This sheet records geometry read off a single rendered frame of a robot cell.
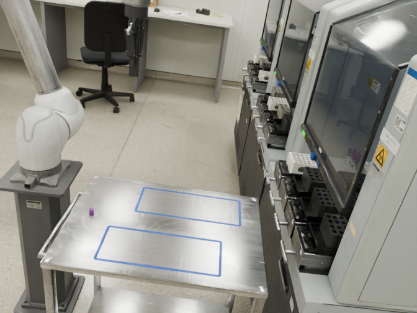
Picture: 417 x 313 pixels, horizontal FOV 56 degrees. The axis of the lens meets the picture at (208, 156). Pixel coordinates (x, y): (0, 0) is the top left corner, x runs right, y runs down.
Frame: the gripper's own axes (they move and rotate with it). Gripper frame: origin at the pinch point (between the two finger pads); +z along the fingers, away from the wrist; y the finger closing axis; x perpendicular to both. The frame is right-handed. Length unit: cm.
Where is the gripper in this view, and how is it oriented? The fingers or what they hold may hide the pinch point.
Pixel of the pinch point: (134, 66)
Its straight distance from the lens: 141.8
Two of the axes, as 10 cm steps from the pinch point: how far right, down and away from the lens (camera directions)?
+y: -2.4, 4.3, -8.7
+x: 9.6, 2.3, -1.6
